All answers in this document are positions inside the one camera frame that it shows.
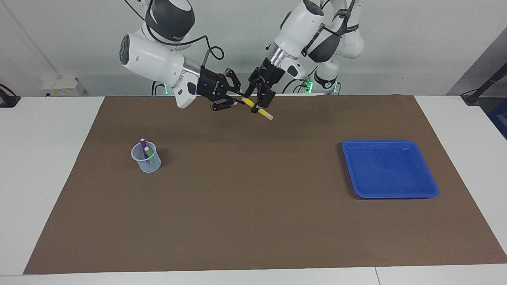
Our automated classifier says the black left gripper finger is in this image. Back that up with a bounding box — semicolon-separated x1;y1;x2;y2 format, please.
243;69;263;98
251;84;276;114

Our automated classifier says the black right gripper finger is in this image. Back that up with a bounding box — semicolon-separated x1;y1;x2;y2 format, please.
223;68;243;96
211;97;240;112

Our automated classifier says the yellow highlighter pen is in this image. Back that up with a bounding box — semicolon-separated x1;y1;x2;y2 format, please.
238;96;274;121

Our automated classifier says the blue plastic tray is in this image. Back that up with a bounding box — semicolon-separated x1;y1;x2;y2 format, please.
342;139;439;199

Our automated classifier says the translucent plastic cup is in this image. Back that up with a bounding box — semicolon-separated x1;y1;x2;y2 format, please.
131;141;162;173

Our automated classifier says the brown table mat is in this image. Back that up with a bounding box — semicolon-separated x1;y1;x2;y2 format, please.
23;94;507;275

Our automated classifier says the white power strip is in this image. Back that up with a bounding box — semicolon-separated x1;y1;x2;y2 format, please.
41;77;86;97

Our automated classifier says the black stand pole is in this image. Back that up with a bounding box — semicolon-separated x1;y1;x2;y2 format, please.
461;63;507;105

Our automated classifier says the blue box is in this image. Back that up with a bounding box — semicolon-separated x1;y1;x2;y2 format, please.
488;98;507;140

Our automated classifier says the black left base cable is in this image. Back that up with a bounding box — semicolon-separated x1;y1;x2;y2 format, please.
282;67;319;94

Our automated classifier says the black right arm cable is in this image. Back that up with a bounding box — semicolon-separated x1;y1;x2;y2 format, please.
125;0;225;68

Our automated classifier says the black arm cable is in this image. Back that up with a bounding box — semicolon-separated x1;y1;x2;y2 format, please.
125;0;225;68
301;0;357;58

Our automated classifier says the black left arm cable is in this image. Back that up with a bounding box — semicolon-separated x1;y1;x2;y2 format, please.
301;0;357;58

